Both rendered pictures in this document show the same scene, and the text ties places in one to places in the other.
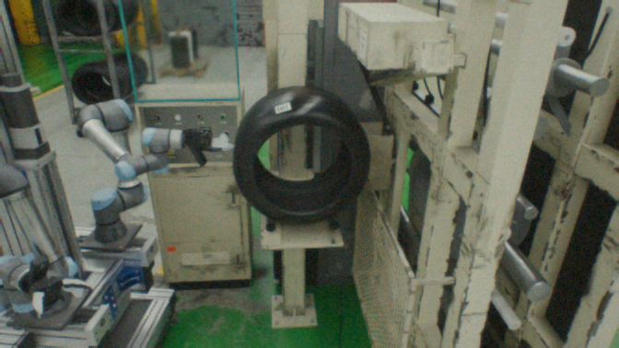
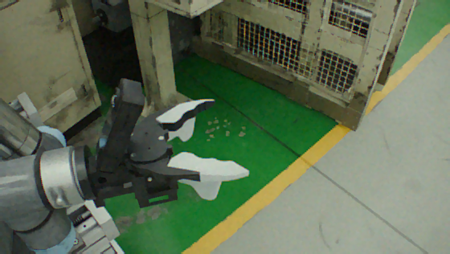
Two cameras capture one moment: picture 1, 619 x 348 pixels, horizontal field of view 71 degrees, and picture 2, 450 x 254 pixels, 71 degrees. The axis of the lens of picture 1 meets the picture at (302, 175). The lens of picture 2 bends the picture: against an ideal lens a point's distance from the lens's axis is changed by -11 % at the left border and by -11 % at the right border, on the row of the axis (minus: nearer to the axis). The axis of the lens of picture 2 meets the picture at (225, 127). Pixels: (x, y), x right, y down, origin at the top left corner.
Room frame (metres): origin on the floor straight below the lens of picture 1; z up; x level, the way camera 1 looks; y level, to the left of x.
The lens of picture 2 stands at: (0.76, 0.92, 1.40)
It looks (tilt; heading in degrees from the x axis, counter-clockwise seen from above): 46 degrees down; 312
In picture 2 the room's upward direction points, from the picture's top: straight up
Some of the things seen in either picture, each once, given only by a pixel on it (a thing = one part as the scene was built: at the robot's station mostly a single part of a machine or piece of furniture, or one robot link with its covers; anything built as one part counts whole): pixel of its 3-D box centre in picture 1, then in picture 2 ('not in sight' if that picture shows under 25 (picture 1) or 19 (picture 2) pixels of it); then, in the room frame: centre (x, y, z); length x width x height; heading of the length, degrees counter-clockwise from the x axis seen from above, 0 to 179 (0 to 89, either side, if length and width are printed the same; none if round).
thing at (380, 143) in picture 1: (371, 156); not in sight; (2.03, -0.35, 1.05); 0.20 x 0.15 x 0.30; 4
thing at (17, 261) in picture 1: (13, 271); (13, 190); (1.12, 0.93, 1.04); 0.11 x 0.08 x 0.09; 59
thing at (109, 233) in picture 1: (110, 226); not in sight; (1.80, 0.95, 0.77); 0.15 x 0.15 x 0.10
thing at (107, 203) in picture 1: (106, 204); not in sight; (1.81, 0.94, 0.88); 0.13 x 0.12 x 0.14; 138
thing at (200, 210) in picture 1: (203, 191); (7, 34); (2.40, 0.62, 0.63); 0.56 x 0.41 x 1.27; 94
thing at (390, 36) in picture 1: (382, 31); not in sight; (1.68, -0.29, 1.71); 0.61 x 0.25 x 0.15; 4
